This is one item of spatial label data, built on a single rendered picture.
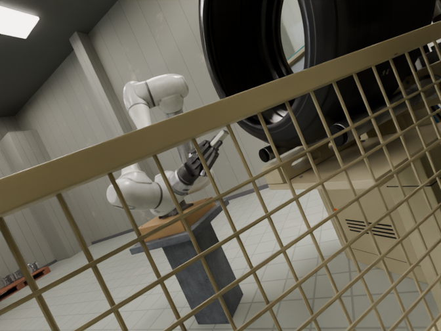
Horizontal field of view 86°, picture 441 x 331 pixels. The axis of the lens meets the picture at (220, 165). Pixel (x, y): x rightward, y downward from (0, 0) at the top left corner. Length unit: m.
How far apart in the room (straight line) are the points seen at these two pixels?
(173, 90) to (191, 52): 3.70
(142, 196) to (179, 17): 4.58
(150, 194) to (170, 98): 0.56
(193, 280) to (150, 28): 4.83
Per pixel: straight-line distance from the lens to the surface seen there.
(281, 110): 0.90
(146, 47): 5.58
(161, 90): 1.24
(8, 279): 8.04
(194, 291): 1.69
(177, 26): 5.19
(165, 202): 0.92
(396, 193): 1.00
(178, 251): 1.58
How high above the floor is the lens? 0.96
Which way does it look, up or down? 3 degrees down
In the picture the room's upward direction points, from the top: 24 degrees counter-clockwise
